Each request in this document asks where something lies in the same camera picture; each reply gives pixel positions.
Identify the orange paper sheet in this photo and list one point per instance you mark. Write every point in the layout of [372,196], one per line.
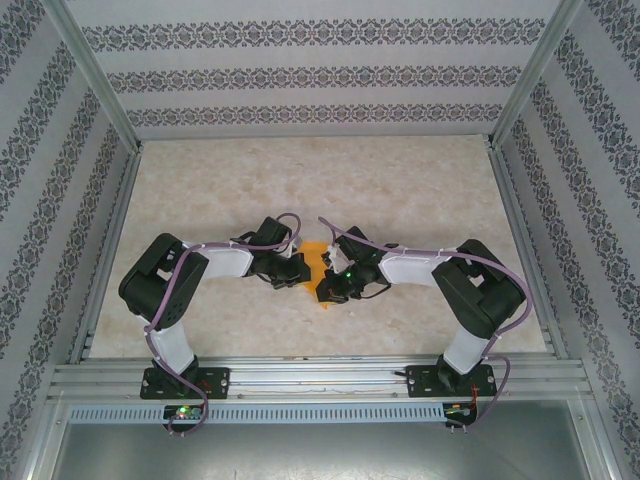
[315,255]

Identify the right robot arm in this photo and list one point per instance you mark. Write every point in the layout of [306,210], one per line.
[465,350]

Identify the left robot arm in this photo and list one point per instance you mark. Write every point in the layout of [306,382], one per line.
[172,345]

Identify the grey sheet metal panel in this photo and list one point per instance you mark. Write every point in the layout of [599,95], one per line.
[320,452]

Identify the small circuit board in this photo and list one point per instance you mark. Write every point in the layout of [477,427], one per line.
[182,412]
[457,411]

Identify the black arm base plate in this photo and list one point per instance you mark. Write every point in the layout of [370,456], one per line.
[417,385]
[215,382]

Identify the aluminium side rail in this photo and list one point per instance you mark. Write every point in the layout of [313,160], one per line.
[511,200]
[122,200]

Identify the aluminium frame post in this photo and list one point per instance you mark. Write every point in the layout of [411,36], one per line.
[532,75]
[95,75]

